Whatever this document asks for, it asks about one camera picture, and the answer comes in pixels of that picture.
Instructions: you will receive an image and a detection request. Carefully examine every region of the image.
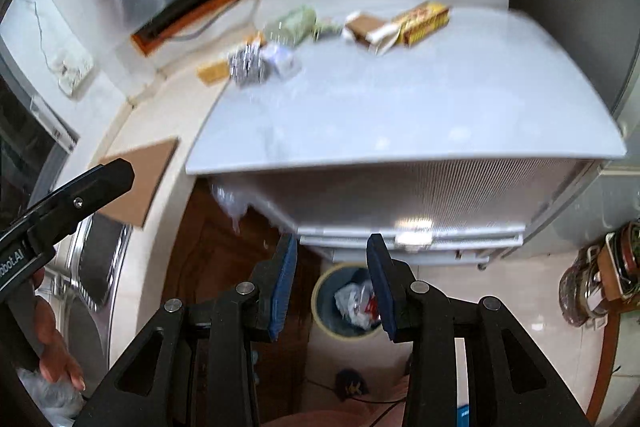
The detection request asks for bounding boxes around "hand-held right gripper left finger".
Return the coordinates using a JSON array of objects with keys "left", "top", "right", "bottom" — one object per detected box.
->
[{"left": 87, "top": 232, "right": 299, "bottom": 427}]

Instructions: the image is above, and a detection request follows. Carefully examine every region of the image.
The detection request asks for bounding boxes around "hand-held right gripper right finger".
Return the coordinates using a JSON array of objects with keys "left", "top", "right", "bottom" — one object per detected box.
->
[{"left": 366, "top": 233, "right": 593, "bottom": 427}]

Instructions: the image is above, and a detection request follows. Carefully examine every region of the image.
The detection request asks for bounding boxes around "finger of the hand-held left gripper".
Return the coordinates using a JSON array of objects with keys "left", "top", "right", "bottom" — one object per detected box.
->
[{"left": 10, "top": 158, "right": 136, "bottom": 252}]

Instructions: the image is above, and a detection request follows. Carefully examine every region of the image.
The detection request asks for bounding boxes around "dark yellow-rimmed trash bin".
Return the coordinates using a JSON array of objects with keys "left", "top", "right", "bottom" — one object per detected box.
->
[{"left": 311, "top": 264, "right": 396, "bottom": 340}]

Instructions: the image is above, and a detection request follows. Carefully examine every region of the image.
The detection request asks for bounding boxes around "translucent plastic bag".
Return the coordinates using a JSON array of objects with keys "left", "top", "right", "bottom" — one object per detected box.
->
[{"left": 15, "top": 367, "right": 86, "bottom": 423}]

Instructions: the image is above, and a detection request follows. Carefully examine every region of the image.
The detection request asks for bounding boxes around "cream yellow carton box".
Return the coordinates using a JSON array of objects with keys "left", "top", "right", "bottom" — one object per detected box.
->
[{"left": 196, "top": 59, "right": 233, "bottom": 84}]

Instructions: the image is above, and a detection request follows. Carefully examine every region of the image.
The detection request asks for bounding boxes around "silver foil bag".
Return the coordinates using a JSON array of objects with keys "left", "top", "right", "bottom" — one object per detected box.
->
[{"left": 227, "top": 44, "right": 273, "bottom": 86}]

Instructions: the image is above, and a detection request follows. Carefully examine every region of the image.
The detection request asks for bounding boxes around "small white purple-print box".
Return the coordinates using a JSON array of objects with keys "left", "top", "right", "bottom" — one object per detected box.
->
[{"left": 262, "top": 44, "right": 303, "bottom": 80}]

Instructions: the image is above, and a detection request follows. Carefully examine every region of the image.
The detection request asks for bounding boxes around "brown white carton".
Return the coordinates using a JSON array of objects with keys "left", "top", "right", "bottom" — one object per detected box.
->
[{"left": 342, "top": 9, "right": 401, "bottom": 56}]

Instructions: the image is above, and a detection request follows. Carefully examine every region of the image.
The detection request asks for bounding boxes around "pale green wrapper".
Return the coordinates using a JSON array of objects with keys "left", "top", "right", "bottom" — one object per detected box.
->
[{"left": 312, "top": 18, "right": 346, "bottom": 42}]

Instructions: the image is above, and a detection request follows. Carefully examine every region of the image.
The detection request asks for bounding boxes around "clear glass jar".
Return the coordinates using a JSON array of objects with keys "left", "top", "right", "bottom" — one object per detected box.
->
[{"left": 262, "top": 5, "right": 318, "bottom": 48}]

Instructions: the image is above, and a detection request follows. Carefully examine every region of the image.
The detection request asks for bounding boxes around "long yellow red box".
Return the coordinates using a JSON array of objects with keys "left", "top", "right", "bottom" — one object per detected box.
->
[{"left": 390, "top": 1, "right": 452, "bottom": 48}]

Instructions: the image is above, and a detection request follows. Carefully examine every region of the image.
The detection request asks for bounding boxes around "person's left hand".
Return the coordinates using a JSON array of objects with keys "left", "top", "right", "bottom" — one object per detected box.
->
[{"left": 30, "top": 267, "right": 87, "bottom": 392}]

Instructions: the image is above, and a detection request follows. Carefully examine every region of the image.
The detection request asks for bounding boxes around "stainless steel sink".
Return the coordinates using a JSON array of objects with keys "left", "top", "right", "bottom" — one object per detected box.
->
[{"left": 35, "top": 212, "right": 133, "bottom": 368}]

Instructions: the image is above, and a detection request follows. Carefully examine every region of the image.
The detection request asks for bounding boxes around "brown cardboard sheet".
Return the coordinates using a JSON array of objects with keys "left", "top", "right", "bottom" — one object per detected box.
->
[{"left": 97, "top": 137, "right": 180, "bottom": 228}]

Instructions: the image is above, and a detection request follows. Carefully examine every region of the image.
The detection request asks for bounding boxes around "brown wooden cabinet door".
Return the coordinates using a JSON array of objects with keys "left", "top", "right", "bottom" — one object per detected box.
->
[{"left": 160, "top": 179, "right": 321, "bottom": 427}]

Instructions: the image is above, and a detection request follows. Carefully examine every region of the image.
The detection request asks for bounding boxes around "clear plastic bag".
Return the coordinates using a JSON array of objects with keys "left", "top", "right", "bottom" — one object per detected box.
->
[{"left": 210, "top": 184, "right": 251, "bottom": 233}]

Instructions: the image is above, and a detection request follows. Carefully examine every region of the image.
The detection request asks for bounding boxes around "dark blue patterned shoe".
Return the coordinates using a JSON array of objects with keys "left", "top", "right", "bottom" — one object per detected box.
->
[{"left": 335, "top": 369, "right": 371, "bottom": 403}]

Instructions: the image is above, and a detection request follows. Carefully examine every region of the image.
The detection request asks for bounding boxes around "person's bare leg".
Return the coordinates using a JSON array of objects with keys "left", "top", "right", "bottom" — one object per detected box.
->
[{"left": 260, "top": 379, "right": 416, "bottom": 427}]

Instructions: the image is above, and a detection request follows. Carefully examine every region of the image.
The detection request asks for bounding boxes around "stack of cooking pots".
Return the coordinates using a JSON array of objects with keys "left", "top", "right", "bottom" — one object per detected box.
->
[{"left": 557, "top": 222, "right": 640, "bottom": 333}]

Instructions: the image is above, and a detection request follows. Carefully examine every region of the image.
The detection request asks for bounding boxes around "grey refrigerator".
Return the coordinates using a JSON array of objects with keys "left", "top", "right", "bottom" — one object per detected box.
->
[{"left": 505, "top": 0, "right": 640, "bottom": 258}]

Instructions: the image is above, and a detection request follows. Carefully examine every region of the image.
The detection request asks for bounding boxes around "white window frame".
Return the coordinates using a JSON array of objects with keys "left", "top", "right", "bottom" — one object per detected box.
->
[{"left": 27, "top": 94, "right": 81, "bottom": 152}]

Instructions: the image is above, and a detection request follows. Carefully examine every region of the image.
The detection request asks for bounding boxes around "thin black cord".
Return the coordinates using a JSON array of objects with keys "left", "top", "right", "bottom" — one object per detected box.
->
[{"left": 310, "top": 377, "right": 406, "bottom": 425}]

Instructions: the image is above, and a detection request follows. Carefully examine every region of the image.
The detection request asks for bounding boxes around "white wall socket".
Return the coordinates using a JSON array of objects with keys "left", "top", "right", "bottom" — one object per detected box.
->
[{"left": 50, "top": 49, "right": 96, "bottom": 98}]

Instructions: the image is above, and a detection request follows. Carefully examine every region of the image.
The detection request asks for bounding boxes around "white wall cable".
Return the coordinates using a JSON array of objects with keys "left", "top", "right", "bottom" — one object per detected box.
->
[{"left": 30, "top": 0, "right": 61, "bottom": 68}]

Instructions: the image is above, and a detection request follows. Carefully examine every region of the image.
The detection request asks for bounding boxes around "black power cable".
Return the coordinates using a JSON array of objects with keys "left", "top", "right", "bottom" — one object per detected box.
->
[{"left": 170, "top": 0, "right": 261, "bottom": 42}]

